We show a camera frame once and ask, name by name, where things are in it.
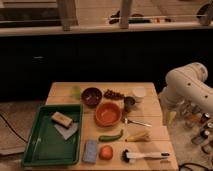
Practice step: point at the metal spoon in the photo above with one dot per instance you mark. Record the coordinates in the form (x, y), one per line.
(127, 121)

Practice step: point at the white handled dish brush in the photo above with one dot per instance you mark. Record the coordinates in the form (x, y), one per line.
(131, 157)

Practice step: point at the grey cloth in tray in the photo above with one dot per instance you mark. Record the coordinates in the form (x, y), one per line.
(66, 133)

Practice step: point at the wooden block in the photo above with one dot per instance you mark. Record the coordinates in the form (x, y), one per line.
(62, 119)

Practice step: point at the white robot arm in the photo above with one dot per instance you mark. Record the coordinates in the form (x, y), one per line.
(186, 83)

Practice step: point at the grey blue sponge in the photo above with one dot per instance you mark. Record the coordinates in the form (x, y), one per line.
(90, 151)

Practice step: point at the bunch of dark grapes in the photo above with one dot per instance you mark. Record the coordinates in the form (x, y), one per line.
(110, 94)

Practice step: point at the orange bowl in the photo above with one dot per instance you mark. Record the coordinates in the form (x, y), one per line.
(107, 114)

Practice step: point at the white cup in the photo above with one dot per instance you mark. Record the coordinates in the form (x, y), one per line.
(139, 93)

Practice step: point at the green cucumber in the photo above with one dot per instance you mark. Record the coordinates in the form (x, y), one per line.
(110, 138)

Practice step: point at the dark purple bowl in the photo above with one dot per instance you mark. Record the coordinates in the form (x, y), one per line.
(91, 96)

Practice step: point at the green plastic tray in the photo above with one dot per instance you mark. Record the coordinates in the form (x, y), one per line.
(46, 146)

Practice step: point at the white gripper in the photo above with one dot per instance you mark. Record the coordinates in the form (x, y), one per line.
(168, 116)

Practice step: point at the small metal cup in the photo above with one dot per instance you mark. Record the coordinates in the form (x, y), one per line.
(129, 102)

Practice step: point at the orange fruit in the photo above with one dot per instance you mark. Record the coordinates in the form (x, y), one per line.
(106, 152)

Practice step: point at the pale green vegetable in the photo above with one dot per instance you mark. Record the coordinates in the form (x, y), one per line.
(76, 92)

